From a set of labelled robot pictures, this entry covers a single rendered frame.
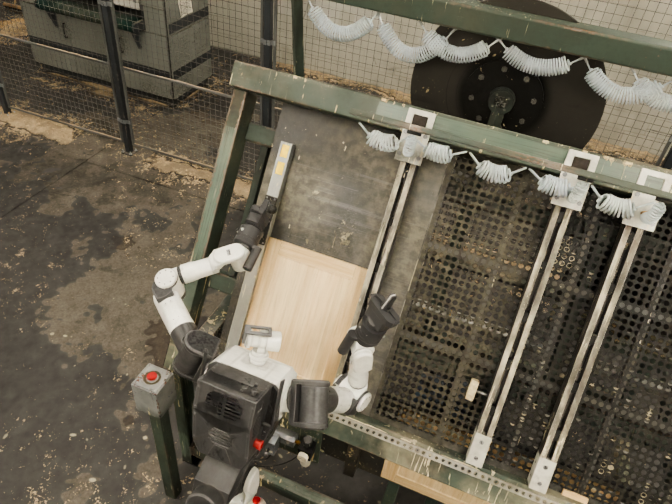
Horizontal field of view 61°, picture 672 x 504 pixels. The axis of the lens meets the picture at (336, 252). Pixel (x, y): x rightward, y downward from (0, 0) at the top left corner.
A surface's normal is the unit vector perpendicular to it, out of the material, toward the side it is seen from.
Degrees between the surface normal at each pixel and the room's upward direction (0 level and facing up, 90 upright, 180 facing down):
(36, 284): 0
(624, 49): 90
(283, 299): 58
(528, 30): 90
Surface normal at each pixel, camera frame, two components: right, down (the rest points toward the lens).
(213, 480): -0.06, -0.49
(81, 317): 0.09, -0.76
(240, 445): -0.35, 0.46
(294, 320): -0.26, 0.07
